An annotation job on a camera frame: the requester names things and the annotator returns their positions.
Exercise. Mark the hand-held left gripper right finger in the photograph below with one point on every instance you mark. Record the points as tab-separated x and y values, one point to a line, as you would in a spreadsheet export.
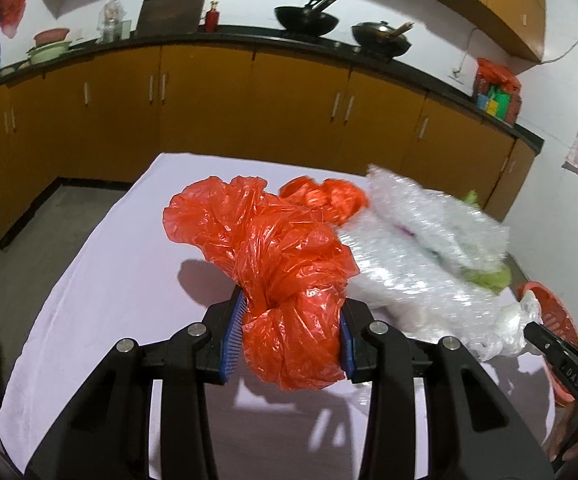
346	350

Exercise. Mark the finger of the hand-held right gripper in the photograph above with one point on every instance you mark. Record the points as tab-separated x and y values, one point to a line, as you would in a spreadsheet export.
541	337

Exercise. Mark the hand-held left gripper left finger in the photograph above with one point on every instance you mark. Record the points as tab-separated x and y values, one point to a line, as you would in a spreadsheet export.
234	335

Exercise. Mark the red plastic basket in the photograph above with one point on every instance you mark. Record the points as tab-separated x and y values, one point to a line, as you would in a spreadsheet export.
554	310

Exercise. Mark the olive green plastic bag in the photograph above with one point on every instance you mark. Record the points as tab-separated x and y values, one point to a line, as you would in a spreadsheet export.
494	280

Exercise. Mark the red plastic bag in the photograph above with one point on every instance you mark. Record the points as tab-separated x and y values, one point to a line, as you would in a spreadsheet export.
279	260
14	7

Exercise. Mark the clear bubble wrap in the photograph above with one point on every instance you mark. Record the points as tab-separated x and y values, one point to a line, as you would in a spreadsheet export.
409	260

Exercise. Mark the orange plastic bag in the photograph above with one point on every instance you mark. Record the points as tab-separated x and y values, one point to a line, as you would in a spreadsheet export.
329	197

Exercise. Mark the yellow kitchen base cabinets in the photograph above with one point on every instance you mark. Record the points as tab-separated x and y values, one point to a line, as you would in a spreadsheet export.
204	110

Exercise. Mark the red bag with colourful boxes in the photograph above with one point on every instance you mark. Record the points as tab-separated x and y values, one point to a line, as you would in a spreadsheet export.
499	90

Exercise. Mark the black kitchen countertop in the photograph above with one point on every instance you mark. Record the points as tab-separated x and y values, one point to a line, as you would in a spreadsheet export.
239	33

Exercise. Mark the black wok with lid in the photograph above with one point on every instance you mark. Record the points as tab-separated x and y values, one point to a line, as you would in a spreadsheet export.
381	40

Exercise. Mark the red bottle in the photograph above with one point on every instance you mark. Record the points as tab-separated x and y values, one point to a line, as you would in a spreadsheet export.
211	19

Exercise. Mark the dark wooden cutting board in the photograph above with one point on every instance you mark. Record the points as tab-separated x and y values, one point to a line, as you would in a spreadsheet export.
169	15

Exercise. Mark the clear jar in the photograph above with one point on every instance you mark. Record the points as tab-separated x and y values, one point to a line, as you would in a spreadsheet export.
113	22

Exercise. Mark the green basin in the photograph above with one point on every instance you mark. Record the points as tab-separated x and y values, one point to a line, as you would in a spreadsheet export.
49	53

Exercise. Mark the red bowl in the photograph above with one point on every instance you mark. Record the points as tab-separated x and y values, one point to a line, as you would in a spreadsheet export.
51	36

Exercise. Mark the hanging red plastic bag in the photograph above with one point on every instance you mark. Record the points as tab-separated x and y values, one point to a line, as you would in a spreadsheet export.
14	7

